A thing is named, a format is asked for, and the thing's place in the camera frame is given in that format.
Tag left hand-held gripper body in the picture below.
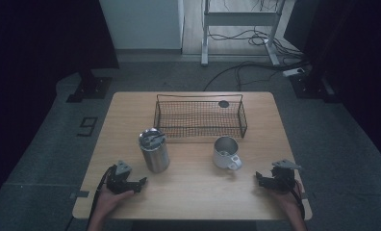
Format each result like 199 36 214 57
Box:
105 160 139 195

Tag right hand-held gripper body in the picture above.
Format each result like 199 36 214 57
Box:
265 159 303 194

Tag stainless steel tumbler with lid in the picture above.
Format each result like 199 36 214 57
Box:
138 127 171 174

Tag white mug with steel interior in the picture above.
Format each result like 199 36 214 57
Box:
212 136 243 171

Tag black wire mesh basket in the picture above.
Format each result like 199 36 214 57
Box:
153 93 248 140

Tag person's right hand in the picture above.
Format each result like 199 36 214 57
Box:
269 179 304 211

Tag person's left hand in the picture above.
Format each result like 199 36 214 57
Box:
96 184 136 214

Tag white power strip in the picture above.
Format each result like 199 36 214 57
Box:
282 66 307 78

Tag black curtain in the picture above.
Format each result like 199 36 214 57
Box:
282 0 381 171
0 0 120 215

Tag white cabinet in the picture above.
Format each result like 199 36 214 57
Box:
98 0 186 51

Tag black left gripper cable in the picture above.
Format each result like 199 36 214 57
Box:
88 166 114 225

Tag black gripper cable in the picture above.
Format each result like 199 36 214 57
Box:
290 181 307 221
88 166 114 225

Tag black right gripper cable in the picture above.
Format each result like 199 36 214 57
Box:
290 181 307 221

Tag black stand base plate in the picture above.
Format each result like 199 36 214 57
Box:
289 72 337 101
65 68 113 104

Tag thick black floor cable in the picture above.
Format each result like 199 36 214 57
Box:
203 59 310 92

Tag tangled thin floor cables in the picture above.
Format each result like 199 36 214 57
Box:
207 26 303 58

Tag white metal desk frame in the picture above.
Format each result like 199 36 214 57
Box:
200 0 288 67

